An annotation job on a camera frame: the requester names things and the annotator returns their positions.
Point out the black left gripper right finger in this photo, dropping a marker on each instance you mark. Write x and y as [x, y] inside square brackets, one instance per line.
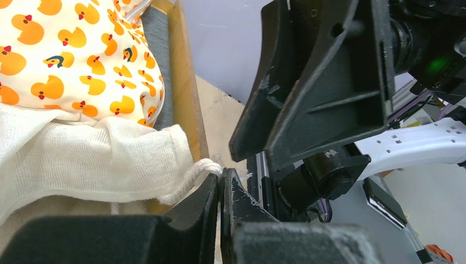
[250, 234]

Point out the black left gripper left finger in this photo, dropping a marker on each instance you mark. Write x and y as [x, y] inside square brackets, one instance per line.
[185, 234]

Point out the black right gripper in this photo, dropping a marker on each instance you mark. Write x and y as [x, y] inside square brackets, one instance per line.
[342, 53]

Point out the wooden pet bed frame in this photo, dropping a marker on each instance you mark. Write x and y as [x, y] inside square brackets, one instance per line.
[185, 80]

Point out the orange patterned white blanket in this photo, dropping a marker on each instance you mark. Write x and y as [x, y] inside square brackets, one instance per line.
[80, 94]

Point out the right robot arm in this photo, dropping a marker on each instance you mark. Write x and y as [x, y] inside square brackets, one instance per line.
[425, 118]

